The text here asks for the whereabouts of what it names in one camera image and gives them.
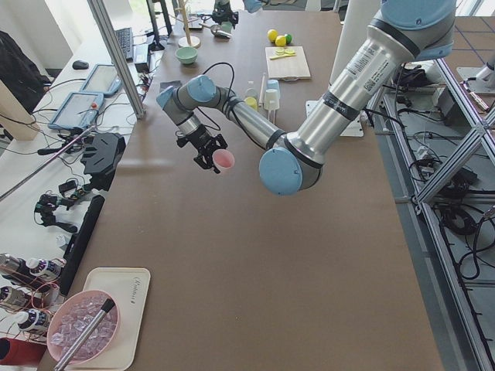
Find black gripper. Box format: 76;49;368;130
212;2;237;23
176;127;228;174

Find bamboo cutting board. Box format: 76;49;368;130
265;46;311;80

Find green bowl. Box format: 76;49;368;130
176;46;198;65

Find grey folded cloth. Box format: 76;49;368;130
159;80;183;92

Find yellow plastic knife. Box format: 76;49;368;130
269;53;295;60

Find cream tray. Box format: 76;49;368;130
47;267;151;370

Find aluminium frame post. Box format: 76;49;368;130
87;0;145;119

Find yellow lemon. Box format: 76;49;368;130
267;29;278;43
275;35;287;47

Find yellow cup on rack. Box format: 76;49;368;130
244;97;258;111

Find metal scoop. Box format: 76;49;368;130
200;23;232;39

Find light blue cup on rack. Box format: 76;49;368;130
266;79;279;90

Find pink plastic cup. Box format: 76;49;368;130
212;149;235;171

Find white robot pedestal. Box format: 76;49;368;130
329;1;380;138

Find metal tongs in bowl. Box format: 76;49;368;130
53;298;115;371

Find green plastic cup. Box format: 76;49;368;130
221;22;232;33

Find white wire cup rack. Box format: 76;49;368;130
244;73;281;124

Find pink bowl of ice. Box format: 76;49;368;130
46;290;120;365

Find wooden mug tree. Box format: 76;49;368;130
174;0;201;49

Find cream white cup on rack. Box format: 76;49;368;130
264;89;280;111

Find blue teach pendant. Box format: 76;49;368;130
80;64;122;97
48;92;104;130

